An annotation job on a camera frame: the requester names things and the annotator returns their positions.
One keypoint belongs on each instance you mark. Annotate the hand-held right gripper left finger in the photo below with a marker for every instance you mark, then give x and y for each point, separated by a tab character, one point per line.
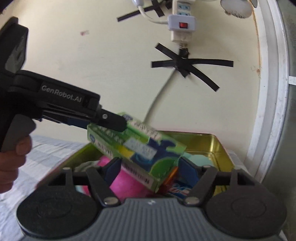
113	169

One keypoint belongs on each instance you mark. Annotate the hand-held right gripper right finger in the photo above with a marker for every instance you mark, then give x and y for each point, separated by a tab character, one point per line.
188	169

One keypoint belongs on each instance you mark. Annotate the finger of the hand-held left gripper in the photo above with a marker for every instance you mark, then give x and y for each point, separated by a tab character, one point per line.
113	120

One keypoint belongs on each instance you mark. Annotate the magenta pouch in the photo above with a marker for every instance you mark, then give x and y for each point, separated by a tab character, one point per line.
129	185

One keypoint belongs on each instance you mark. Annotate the blue and white box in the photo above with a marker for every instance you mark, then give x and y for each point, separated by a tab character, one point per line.
179	191

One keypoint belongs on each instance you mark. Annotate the pink biscuit tin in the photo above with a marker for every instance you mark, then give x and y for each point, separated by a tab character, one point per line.
208	143

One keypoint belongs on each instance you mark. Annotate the long green box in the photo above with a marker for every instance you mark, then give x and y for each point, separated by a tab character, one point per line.
143	153

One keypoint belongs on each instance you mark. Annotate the person's left hand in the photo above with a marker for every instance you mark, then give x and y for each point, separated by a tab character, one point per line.
11	166

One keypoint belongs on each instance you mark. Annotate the striped bedsheet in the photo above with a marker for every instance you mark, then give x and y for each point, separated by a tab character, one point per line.
46	148

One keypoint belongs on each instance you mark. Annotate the large black tape cross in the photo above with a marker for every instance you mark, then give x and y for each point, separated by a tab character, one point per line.
182	62

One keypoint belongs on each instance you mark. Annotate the small black tape cross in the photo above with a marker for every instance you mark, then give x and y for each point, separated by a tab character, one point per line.
129	16

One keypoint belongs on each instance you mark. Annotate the white power strip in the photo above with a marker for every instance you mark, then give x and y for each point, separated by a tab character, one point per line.
182	8

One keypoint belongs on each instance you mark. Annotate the white window frame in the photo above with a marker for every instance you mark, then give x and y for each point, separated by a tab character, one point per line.
270	92

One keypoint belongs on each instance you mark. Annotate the white switch adapter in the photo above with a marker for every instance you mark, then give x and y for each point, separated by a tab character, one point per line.
182	25

